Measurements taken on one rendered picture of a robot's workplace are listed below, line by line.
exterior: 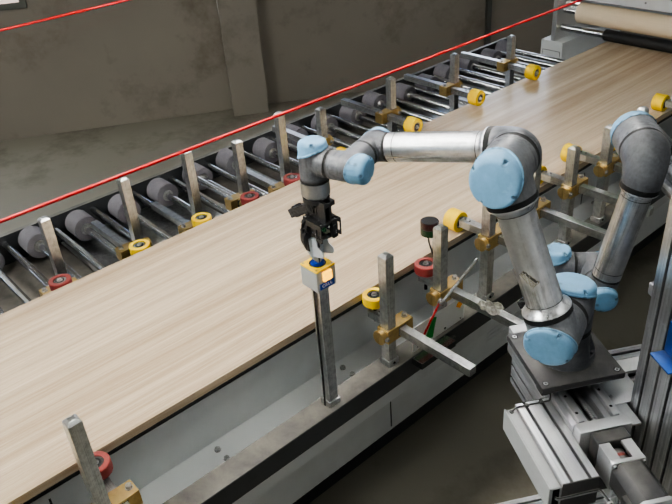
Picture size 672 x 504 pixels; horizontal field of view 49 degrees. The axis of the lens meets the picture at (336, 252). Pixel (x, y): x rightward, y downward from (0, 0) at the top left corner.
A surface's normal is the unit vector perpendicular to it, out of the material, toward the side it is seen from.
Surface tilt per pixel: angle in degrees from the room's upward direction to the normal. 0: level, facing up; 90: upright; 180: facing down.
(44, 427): 0
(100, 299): 0
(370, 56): 90
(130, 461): 90
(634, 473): 0
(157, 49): 90
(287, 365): 90
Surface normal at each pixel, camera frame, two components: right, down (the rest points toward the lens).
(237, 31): 0.20, 0.51
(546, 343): -0.44, 0.60
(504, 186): -0.54, 0.37
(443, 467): -0.07, -0.84
